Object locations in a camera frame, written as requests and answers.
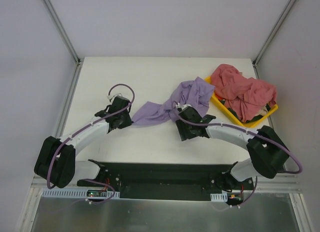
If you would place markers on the pink t shirt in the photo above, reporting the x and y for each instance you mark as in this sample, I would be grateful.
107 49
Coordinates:
242 92

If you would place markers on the white slotted cable duct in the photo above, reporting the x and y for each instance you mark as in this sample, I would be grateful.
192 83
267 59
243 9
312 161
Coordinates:
80 194

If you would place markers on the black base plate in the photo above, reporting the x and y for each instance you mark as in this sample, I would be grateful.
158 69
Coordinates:
152 181

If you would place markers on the yellow plastic tray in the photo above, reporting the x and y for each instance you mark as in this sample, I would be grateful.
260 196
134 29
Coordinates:
240 117

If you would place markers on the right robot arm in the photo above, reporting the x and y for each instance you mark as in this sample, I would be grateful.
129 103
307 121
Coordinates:
267 153

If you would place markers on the left aluminium frame post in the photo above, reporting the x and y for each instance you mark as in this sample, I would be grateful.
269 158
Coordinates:
61 30

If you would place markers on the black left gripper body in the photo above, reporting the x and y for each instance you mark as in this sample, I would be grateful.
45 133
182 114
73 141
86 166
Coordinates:
125 118

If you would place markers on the green t shirt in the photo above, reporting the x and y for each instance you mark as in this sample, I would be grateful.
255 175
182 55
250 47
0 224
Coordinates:
255 118

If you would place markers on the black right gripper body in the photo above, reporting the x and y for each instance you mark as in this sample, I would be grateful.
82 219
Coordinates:
185 113

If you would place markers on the purple t shirt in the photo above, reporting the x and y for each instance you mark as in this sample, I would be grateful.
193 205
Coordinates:
196 93

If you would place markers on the right aluminium frame post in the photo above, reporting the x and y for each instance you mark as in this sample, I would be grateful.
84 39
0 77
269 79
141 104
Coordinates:
274 31

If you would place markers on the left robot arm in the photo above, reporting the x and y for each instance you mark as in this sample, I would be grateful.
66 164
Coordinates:
56 162

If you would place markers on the aluminium frame post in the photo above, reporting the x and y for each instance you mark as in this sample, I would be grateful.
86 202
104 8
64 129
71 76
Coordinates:
274 31
61 30

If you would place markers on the white cloth in tray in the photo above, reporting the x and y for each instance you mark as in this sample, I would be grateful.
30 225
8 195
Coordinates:
262 112

